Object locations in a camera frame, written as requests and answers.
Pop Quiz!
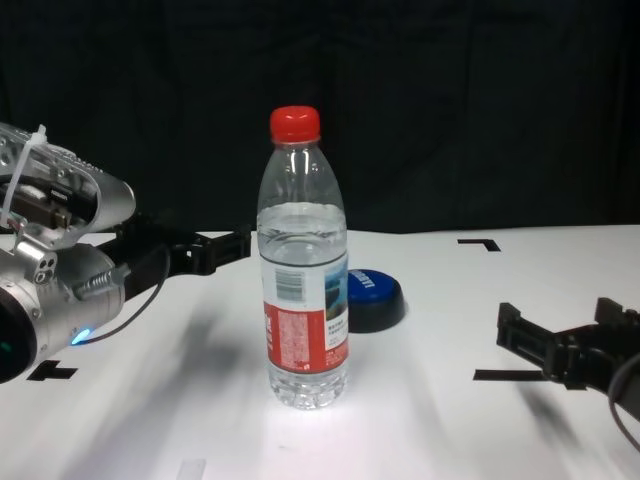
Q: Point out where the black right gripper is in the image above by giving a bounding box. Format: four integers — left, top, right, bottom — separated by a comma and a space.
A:
496, 297, 640, 401

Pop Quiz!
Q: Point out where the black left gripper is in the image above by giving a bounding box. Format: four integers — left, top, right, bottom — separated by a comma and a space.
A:
94, 213, 253, 304

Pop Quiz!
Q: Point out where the clear water bottle red cap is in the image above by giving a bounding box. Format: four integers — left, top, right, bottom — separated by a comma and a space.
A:
255, 106, 350, 411

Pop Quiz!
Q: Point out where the black T-shaped tape mark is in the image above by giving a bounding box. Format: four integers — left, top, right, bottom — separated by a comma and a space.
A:
27, 360, 79, 383
473, 369, 587, 392

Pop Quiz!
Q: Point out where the black L-shaped tape mark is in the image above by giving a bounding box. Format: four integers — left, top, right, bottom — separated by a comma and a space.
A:
457, 239, 500, 254

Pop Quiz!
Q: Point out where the black curtain backdrop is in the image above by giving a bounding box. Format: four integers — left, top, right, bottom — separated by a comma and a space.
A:
0, 0, 640, 237

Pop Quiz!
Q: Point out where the blue round lid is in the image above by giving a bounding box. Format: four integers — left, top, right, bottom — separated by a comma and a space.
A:
346, 268, 407, 335

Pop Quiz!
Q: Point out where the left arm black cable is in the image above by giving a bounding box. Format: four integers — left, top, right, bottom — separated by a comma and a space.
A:
73, 246, 170, 347

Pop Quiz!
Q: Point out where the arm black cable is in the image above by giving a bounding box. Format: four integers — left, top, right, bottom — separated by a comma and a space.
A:
73, 246, 170, 347
606, 353, 640, 447

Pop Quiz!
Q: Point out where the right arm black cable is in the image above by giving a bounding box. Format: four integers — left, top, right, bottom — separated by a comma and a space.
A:
606, 353, 640, 447

